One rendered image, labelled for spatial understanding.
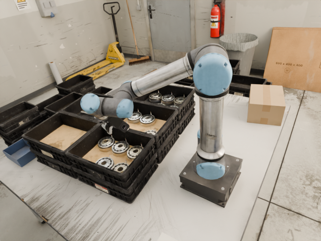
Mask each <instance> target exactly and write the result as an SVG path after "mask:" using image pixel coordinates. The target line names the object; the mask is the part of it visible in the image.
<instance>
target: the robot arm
mask: <svg viewBox="0 0 321 241"><path fill-rule="evenodd" d="M191 75H193V81H194V89H195V94H196V95H197V96H198V97H199V112H200V129H199V130H198V132H197V139H198V145H197V148H196V152H197V159H196V169H197V174H198V175H199V176H200V177H202V178H205V179H210V180H213V179H218V178H221V177H222V176H223V175H224V173H225V148H224V146H223V144H222V136H223V135H222V127H223V110H224V97H225V96H226V95H227V94H228V93H229V85H230V83H231V80H232V67H231V65H230V62H229V58H228V54H227V51H226V50H225V49H224V48H223V47H222V46H221V45H219V44H215V43H209V44H205V45H202V46H200V47H198V48H196V49H194V50H192V51H189V52H187V53H186V56H185V57H183V58H181V59H179V60H177V61H175V62H172V63H170V64H168V65H166V66H164V67H161V68H159V69H157V70H155V71H153V72H151V73H148V74H146V75H144V76H142V77H140V78H137V79H135V80H133V81H125V82H124V83H123V84H122V85H121V86H120V88H119V90H118V91H117V93H116V94H115V96H114V97H113V98H103V97H98V96H97V95H95V94H91V93H90V94H86V95H84V96H83V97H82V99H81V101H80V105H81V108H82V109H83V110H84V111H85V112H86V113H88V114H90V115H92V116H94V118H95V119H96V118H98V119H100V120H102V121H104V122H106V123H105V125H104V124H102V127H103V128H104V129H105V130H106V131H107V133H108V134H112V128H113V126H115V127H116V128H118V129H119V130H120V131H122V132H126V131H127V130H128V128H129V124H127V123H126V122H125V121H123V120H122V119H121V118H130V117H131V116H132V113H133V99H136V98H138V97H140V96H143V95H145V94H148V93H150V92H152V91H155V90H157V89H159V88H162V87H164V86H167V85H169V84H171V83H174V82H176V81H179V80H181V79H183V78H186V77H188V76H191Z"/></svg>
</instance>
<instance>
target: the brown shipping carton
mask: <svg viewBox="0 0 321 241"><path fill-rule="evenodd" d="M285 108H286V104H285V98H284V92H283V86H275V85H257V84H251V87H250V94H249V101H248V113H247V122H249V123H258V124H266V125H275V126H281V124H282V120H283V116H284V112H285Z"/></svg>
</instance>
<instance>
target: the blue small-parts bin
mask: <svg viewBox="0 0 321 241"><path fill-rule="evenodd" d="M2 151H3V152H4V154H5V155H6V157H7V158H8V159H10V160H11V161H13V162H14V163H16V164H17V165H19V166H20V167H23V166H25V165H26V164H28V163H29V162H30V161H32V160H33V159H34V158H36V157H35V156H34V155H35V154H34V153H32V152H31V151H30V145H29V144H27V141H26V140H24V139H23V138H22V139H20V140H19V141H17V142H16V143H14V144H12V145H11V146H9V147H7V148H6V149H4V150H2Z"/></svg>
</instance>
